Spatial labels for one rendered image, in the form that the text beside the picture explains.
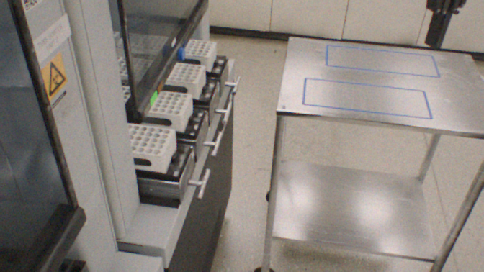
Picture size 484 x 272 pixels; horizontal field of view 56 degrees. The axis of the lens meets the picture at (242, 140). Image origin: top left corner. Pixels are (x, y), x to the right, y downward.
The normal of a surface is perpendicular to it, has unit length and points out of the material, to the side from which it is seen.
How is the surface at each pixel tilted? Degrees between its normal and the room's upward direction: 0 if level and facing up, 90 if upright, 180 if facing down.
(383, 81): 0
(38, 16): 90
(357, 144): 0
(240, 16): 90
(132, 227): 0
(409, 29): 90
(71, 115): 90
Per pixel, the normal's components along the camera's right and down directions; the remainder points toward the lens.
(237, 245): 0.03, -0.78
